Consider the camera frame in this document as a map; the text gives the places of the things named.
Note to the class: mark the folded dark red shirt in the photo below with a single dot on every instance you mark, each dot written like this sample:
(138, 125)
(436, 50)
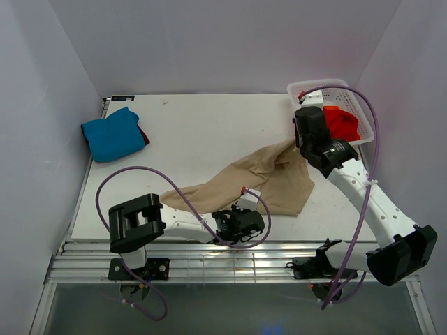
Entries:
(144, 136)

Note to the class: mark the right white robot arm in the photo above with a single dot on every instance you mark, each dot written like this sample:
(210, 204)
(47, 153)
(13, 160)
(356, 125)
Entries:
(403, 246)

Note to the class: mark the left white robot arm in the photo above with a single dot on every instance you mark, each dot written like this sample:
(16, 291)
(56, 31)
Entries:
(138, 222)

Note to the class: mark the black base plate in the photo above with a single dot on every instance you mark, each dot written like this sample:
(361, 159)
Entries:
(310, 268)
(155, 269)

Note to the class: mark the folded blue t shirt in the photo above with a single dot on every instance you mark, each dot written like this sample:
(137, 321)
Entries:
(114, 137)

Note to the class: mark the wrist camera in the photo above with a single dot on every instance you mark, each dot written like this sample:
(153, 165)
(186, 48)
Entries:
(313, 99)
(249, 199)

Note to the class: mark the beige t shirt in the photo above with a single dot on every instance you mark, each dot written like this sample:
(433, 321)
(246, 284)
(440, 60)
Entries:
(278, 171)

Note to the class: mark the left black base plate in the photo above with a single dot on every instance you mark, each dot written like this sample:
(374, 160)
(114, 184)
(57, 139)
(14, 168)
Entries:
(155, 269)

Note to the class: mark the orange t shirt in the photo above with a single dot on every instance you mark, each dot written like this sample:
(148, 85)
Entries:
(331, 108)

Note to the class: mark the white plastic basket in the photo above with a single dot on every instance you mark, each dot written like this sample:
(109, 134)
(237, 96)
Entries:
(346, 100)

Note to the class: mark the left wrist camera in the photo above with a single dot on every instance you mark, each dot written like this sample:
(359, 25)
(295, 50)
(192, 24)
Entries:
(249, 199)

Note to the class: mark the red t shirt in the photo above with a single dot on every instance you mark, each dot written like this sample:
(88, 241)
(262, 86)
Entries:
(342, 125)

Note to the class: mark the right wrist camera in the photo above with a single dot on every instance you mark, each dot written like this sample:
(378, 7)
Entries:
(313, 99)

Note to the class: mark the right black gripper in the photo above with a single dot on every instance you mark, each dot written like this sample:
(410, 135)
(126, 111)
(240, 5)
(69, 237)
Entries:
(300, 129)

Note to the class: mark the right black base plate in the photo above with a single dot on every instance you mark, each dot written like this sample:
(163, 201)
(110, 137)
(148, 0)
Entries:
(310, 268)

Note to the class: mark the aluminium frame rails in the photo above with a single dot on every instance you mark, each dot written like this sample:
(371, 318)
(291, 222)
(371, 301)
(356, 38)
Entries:
(189, 263)

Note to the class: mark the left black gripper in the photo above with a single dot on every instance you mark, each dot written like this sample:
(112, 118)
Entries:
(241, 216)

